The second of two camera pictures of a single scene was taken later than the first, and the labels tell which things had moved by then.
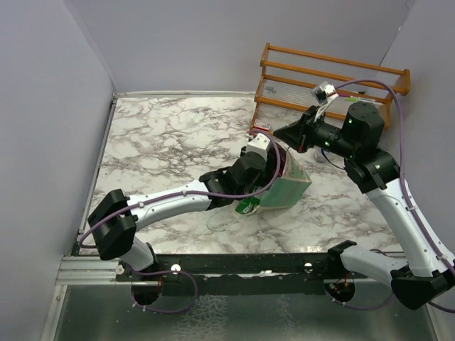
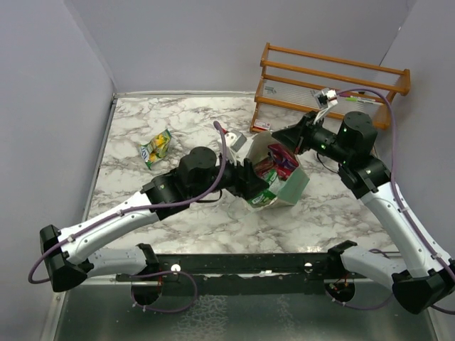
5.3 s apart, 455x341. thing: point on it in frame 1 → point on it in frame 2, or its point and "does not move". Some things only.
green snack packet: [246, 205] → [268, 197]
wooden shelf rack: [304, 82] does not move
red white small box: [261, 124] does not move
